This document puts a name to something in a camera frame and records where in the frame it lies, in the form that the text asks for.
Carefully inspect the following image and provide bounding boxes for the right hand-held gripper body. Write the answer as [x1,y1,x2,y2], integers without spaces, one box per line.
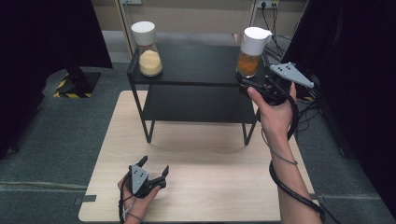
[258,62,315,106]

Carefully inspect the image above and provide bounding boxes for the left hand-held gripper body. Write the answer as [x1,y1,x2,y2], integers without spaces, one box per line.
[127,164,157,199]

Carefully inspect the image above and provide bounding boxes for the glass bottle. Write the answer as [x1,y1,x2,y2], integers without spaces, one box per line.
[235,26,274,79]

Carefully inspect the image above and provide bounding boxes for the black two-tier metal rack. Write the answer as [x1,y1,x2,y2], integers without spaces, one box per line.
[126,35,275,147]

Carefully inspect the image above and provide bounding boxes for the glass jar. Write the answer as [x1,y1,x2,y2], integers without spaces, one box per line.
[131,21,163,77]

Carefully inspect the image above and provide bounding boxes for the person's left hand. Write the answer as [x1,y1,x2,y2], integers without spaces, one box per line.
[117,178,162,223]

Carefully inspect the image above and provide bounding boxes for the person's right hand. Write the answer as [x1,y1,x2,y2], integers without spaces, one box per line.
[247,82,298,142]

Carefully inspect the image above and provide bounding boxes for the dark tape strip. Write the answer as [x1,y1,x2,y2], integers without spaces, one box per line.
[309,193,327,205]
[74,194,98,206]

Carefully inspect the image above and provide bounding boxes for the black curtain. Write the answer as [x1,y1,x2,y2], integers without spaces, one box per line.
[0,0,114,161]
[280,0,396,218]

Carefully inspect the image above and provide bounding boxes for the left hand-held gripper black cable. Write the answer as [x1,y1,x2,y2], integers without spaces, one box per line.
[117,172,138,224]

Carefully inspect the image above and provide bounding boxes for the hand-held gripper black cable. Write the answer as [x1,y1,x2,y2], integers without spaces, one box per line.
[268,77,328,224]
[117,172,138,224]

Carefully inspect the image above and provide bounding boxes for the tangled black floor cables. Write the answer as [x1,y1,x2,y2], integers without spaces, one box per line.
[292,90,325,135]

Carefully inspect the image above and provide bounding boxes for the white frame post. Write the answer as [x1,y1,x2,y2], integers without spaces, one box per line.
[244,0,260,31]
[114,0,138,60]

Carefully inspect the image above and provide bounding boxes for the white wall power outlet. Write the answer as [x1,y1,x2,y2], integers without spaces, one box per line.
[256,0,280,9]

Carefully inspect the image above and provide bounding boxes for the right hand-held gripper black cable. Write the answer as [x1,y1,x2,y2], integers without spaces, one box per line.
[268,77,328,224]

